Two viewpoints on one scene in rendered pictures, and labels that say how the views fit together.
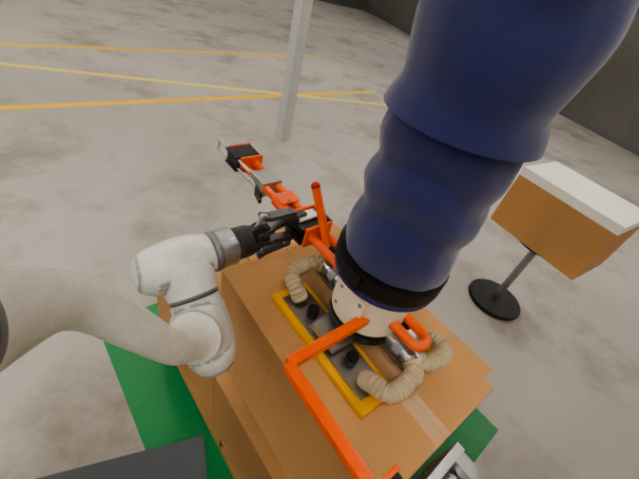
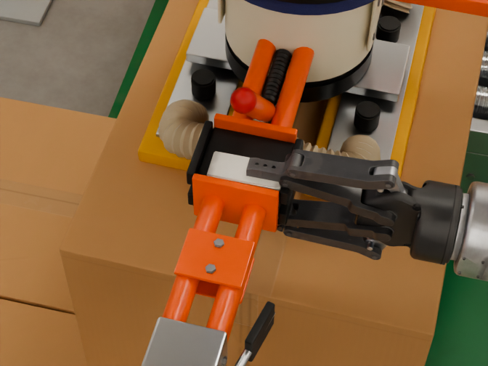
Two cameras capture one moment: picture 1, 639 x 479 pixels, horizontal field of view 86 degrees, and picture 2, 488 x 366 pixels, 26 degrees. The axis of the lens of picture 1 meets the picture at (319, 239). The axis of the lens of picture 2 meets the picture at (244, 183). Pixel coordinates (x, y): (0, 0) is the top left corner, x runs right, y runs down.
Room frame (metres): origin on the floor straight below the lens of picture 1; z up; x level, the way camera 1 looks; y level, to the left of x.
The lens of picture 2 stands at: (0.99, 0.58, 2.02)
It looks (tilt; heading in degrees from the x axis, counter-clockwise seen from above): 54 degrees down; 242
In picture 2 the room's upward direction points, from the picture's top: straight up
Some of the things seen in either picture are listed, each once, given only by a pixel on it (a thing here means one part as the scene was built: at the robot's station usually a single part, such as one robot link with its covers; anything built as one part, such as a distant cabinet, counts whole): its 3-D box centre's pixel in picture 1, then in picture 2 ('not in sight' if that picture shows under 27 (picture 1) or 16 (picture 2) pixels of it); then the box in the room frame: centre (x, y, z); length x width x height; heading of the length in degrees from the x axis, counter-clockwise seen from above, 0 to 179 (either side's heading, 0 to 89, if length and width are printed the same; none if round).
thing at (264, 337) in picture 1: (332, 366); (297, 183); (0.54, -0.13, 0.87); 0.60 x 0.40 x 0.40; 48
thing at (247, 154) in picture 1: (245, 157); not in sight; (0.94, 0.29, 1.21); 0.08 x 0.07 x 0.05; 48
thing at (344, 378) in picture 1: (330, 336); (377, 79); (0.47, -0.08, 1.09); 0.34 x 0.10 x 0.05; 48
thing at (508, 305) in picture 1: (515, 272); not in sight; (1.99, -1.42, 0.31); 0.40 x 0.40 x 0.62
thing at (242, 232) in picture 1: (251, 239); (408, 216); (0.59, 0.15, 1.20); 0.09 x 0.07 x 0.08; 139
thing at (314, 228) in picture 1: (308, 224); (245, 172); (0.70, 0.04, 1.20); 0.10 x 0.08 x 0.06; 138
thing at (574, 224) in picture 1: (563, 217); not in sight; (1.99, -1.42, 0.82); 0.60 x 0.40 x 0.40; 41
